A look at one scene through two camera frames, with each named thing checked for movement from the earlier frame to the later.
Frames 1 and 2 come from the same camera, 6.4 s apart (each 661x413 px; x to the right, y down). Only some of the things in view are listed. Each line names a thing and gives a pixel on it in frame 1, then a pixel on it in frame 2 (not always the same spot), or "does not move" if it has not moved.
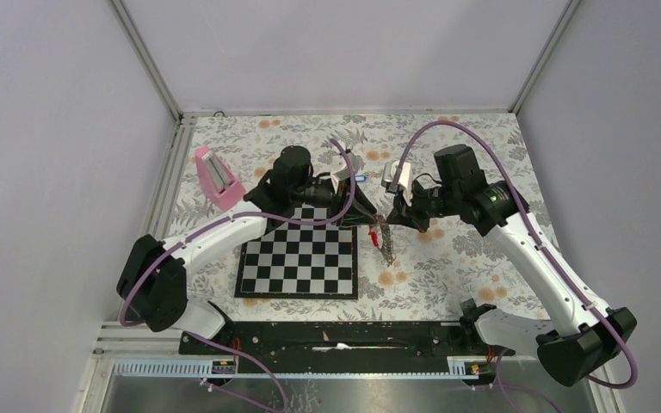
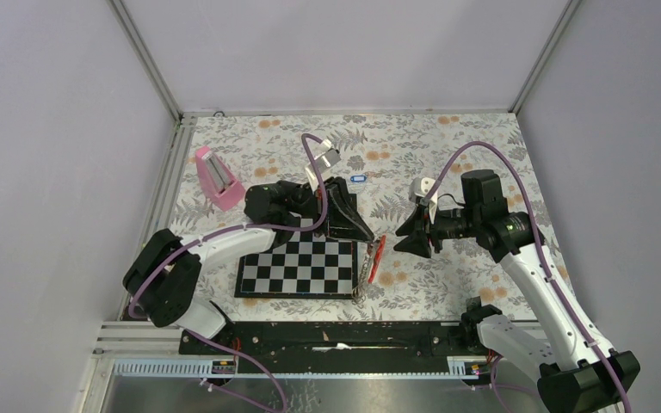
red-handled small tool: x=381 y=237 -> x=374 y=249
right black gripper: x=402 y=216 -> x=417 y=241
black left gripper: x=404 y=274 does not move
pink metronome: x=217 y=181 does not move
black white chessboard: x=298 y=261 does not move
